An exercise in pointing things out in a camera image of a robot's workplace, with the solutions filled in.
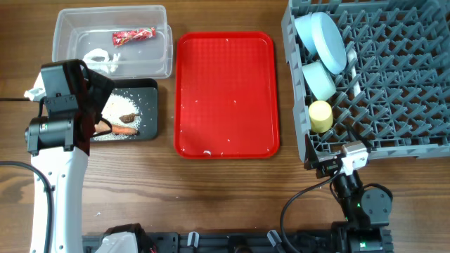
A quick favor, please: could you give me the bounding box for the red serving tray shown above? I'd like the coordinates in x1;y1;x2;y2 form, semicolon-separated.
174;32;280;159

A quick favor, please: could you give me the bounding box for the white cooked rice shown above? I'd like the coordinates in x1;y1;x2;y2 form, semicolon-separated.
93;94;142;141

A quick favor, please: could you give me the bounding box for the light blue plate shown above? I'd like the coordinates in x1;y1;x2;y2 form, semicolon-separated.
311;12;347;74

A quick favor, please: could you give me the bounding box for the red snack wrapper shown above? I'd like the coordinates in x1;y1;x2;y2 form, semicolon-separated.
112;27;156;47

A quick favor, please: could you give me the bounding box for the white tissue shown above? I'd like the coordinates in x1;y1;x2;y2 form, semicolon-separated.
82;48;121;74

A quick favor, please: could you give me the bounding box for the white plastic spoon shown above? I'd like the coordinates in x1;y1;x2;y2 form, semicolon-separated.
347;48;361;96

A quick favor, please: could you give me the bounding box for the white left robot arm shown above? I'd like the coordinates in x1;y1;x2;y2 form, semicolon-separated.
25;59;115;252

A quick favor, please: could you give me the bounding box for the orange carrot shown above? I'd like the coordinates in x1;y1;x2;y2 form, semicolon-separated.
95;122;139;136

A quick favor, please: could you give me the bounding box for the yellow plastic cup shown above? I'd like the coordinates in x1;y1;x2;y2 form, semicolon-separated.
309;100;333;134

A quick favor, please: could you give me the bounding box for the clear plastic bin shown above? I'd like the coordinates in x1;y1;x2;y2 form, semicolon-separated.
52;5;173;79

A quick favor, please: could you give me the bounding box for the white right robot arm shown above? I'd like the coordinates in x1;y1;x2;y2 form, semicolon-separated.
295;125;394;253

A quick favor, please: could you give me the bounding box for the light green bowl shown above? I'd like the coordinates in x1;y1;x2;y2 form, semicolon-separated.
302;61;336;100

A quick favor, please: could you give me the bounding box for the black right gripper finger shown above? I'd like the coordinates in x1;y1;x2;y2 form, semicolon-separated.
346;124;373;151
304;134;319;170

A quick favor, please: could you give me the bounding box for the grey dishwasher rack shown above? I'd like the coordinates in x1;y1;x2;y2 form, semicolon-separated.
281;1;449;159

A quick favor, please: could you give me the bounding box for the black plastic tray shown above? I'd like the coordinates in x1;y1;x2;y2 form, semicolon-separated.
92;79;158;142

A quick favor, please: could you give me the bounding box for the light blue bowl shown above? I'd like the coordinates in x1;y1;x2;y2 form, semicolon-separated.
295;13;317;56

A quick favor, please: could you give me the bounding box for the brown food scrap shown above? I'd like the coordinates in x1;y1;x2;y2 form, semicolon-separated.
119;113;139;124

